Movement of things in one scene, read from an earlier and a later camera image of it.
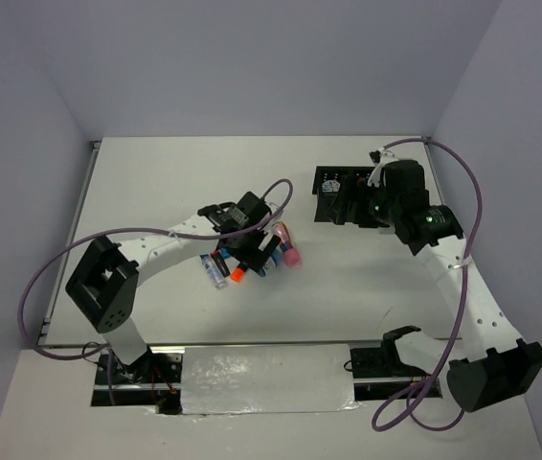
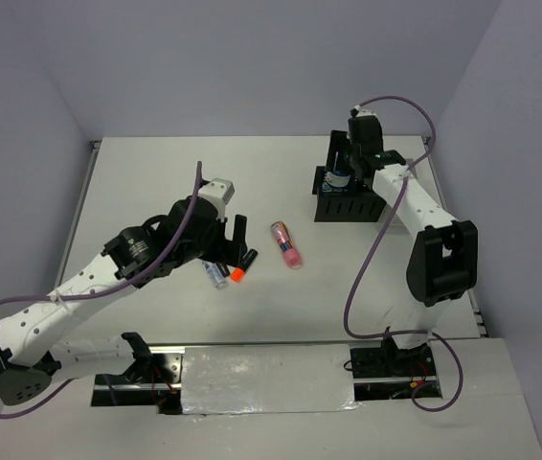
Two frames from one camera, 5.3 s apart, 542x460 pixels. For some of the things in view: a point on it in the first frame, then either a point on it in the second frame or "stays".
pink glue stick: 291,255 stays
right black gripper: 382,187 → 340,141
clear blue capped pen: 216,276 stays
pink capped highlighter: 220,263 stays
